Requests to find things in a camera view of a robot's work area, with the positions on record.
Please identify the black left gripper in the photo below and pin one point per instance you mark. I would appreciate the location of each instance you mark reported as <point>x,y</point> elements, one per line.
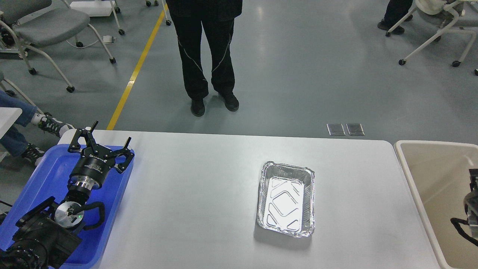
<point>95,163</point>

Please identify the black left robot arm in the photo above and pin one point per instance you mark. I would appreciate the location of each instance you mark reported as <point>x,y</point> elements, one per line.
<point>63,217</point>

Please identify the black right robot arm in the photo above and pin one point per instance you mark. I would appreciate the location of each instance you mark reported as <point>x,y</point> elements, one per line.
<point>471,210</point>

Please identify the blue plastic tray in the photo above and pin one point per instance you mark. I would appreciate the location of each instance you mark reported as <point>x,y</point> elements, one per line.
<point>50,179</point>

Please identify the white side table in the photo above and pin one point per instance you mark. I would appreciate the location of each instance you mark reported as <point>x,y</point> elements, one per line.
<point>8,116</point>

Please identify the white power adapter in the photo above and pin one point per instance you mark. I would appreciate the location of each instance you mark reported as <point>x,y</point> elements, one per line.
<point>107,39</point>

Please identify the white rolling cart base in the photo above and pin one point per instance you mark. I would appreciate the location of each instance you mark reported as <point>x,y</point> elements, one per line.
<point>99,8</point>

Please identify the grey chair left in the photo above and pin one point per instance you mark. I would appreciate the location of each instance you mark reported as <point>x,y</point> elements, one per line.
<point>50,28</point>

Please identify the aluminium foil tray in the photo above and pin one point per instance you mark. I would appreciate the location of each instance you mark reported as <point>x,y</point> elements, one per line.
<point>286,195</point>

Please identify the left floor outlet cover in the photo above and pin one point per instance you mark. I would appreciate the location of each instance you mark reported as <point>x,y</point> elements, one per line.
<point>335,129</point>

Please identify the floor outlet cover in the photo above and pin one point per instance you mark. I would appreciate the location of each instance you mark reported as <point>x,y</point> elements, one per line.
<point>355,129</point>
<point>335,129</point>

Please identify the right floor outlet cover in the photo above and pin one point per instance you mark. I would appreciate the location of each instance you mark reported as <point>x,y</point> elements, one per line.
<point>355,129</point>

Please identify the beige plastic bin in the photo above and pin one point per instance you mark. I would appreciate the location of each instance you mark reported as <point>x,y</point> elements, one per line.
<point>438,177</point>

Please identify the white chair right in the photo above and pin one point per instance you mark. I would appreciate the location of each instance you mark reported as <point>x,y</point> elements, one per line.
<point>448,16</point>

